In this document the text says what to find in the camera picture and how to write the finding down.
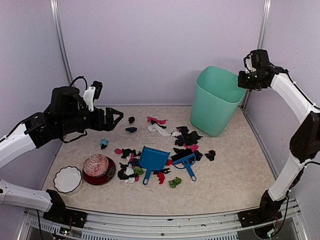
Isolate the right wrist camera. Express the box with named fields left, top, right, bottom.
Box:
left=243, top=53, right=256, bottom=74

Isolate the white scalloped dish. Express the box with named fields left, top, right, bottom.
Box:
left=53, top=166, right=83, bottom=195

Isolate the dark blue paper scrap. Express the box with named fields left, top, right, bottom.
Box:
left=125, top=127, right=138, bottom=133

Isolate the light blue paper scrap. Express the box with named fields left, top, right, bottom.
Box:
left=100, top=138, right=109, bottom=150

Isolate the right metal corner post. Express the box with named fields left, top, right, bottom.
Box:
left=241, top=0, right=272, bottom=111

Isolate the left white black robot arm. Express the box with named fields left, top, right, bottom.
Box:
left=0, top=81, right=124, bottom=223

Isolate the blue hand brush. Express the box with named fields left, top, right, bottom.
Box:
left=171, top=153, right=197, bottom=182

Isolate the metal corner post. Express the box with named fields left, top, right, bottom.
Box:
left=241, top=0, right=272, bottom=111
left=49, top=0, right=73, bottom=84

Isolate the black scrap pile centre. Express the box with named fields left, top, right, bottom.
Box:
left=170, top=126, right=203, bottom=163

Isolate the blue plastic dustpan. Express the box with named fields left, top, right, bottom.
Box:
left=139, top=146, right=170, bottom=186

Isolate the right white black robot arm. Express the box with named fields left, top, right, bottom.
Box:
left=238, top=49, right=320, bottom=222

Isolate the black paper scrap far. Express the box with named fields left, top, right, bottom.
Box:
left=128, top=116, right=135, bottom=124

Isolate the mixed scrap pile left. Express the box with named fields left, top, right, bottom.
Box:
left=117, top=148, right=144, bottom=184

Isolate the white paper scrap long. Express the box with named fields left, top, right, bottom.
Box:
left=147, top=124, right=171, bottom=137

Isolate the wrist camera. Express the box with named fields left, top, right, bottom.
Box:
left=243, top=53, right=256, bottom=74
left=82, top=80, right=103, bottom=112

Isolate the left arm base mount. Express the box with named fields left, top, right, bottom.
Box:
left=42, top=189, right=87, bottom=229

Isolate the teal plastic waste bin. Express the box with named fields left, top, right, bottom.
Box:
left=190, top=66, right=245, bottom=137

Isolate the red paper scrap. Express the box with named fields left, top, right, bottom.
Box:
left=157, top=172, right=165, bottom=185

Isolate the front aluminium rail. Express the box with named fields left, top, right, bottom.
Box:
left=14, top=199, right=310, bottom=240

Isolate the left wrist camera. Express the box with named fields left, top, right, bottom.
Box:
left=82, top=80, right=103, bottom=112

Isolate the pink paper scrap far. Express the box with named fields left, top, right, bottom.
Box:
left=147, top=116, right=168, bottom=125

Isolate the left metal corner post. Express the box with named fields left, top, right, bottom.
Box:
left=49, top=0, right=73, bottom=84

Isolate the green paper scrap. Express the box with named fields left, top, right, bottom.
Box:
left=168, top=176, right=182, bottom=189

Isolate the black paper scrap right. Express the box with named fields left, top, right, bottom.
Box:
left=204, top=149, right=216, bottom=161

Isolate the pink small paper scrap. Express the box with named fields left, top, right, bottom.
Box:
left=114, top=148, right=123, bottom=155

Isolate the black paper scrap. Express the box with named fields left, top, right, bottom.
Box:
left=204, top=149, right=216, bottom=161
left=128, top=116, right=135, bottom=124

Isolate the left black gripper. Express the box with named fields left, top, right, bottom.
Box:
left=58, top=106, right=123, bottom=136

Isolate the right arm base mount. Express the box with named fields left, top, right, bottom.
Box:
left=237, top=190, right=288, bottom=228

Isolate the red patterned bowl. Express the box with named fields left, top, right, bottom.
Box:
left=83, top=154, right=109, bottom=178

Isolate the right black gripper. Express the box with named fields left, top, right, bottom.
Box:
left=237, top=69, right=265, bottom=89

